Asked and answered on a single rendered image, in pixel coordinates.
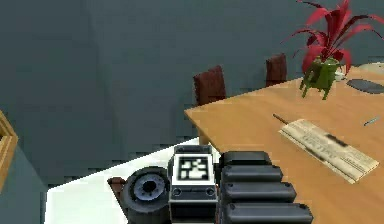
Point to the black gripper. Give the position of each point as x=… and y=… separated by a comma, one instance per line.
x=146, y=195

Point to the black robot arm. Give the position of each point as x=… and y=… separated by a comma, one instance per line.
x=256, y=190

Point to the dark red chair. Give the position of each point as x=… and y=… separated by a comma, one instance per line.
x=209, y=86
x=116, y=185
x=276, y=70

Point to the red plant in green pot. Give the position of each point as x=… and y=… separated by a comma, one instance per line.
x=325, y=50

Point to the grey knife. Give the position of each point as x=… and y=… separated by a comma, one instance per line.
x=371, y=121

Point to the wooden shelf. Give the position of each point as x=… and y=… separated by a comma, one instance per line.
x=6, y=146

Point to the brown pencil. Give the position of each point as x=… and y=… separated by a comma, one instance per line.
x=280, y=118

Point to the wooden dining table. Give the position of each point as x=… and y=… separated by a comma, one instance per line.
x=300, y=160

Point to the folded newspaper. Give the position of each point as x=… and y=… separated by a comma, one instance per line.
x=328, y=150

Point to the white cup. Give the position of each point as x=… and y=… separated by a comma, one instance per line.
x=339, y=75

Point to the dark grey plate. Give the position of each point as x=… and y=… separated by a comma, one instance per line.
x=365, y=86

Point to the pale round dish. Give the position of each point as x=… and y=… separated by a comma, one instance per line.
x=373, y=67

